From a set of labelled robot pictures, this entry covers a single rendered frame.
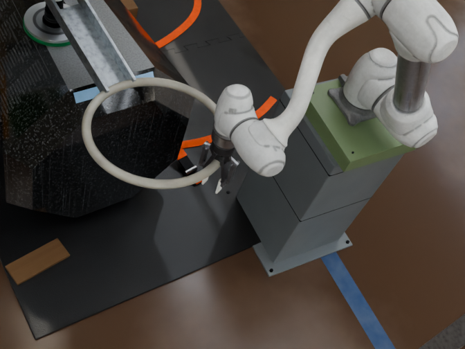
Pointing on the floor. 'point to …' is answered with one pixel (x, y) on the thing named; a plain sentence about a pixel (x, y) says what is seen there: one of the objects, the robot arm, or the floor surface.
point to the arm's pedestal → (306, 199)
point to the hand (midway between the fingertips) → (212, 180)
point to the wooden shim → (37, 261)
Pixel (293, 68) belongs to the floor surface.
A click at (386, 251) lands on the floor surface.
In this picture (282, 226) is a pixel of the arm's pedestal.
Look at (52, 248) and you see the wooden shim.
